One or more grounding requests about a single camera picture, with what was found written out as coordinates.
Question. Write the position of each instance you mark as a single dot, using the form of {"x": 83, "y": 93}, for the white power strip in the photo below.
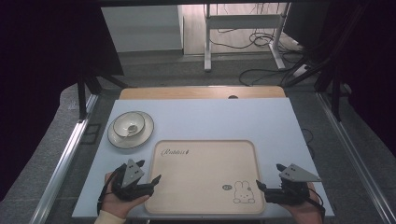
{"x": 301, "y": 70}

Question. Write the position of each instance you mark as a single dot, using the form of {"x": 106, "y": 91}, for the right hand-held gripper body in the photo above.
{"x": 292, "y": 186}

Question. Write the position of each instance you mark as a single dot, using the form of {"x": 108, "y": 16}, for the beige wooden tray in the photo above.
{"x": 205, "y": 177}

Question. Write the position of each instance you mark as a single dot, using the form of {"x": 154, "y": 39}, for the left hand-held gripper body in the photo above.
{"x": 130, "y": 183}

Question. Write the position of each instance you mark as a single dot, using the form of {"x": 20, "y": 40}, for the white metal desk frame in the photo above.
{"x": 243, "y": 21}

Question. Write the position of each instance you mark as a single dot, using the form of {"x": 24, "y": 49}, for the wooden table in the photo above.
{"x": 202, "y": 92}

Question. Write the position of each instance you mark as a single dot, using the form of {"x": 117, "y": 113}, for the person's right hand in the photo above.
{"x": 306, "y": 210}

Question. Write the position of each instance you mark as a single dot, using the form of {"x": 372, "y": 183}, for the person's left hand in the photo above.
{"x": 120, "y": 202}

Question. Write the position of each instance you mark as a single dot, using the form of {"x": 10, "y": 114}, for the black metal stand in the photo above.
{"x": 334, "y": 77}
{"x": 90, "y": 87}

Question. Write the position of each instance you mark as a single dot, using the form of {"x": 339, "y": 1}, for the white board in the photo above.
{"x": 218, "y": 121}

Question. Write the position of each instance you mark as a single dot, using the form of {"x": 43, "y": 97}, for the white bowl with dark rim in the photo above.
{"x": 129, "y": 124}

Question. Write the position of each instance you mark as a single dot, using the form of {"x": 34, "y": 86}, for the aluminium rail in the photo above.
{"x": 355, "y": 155}
{"x": 62, "y": 165}

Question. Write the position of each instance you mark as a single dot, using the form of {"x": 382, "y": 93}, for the person's left sleeve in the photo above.
{"x": 109, "y": 217}

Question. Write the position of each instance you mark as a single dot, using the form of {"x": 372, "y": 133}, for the white plate with dark rim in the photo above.
{"x": 130, "y": 129}

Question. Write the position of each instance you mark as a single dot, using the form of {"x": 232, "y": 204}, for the white spoon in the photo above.
{"x": 130, "y": 129}

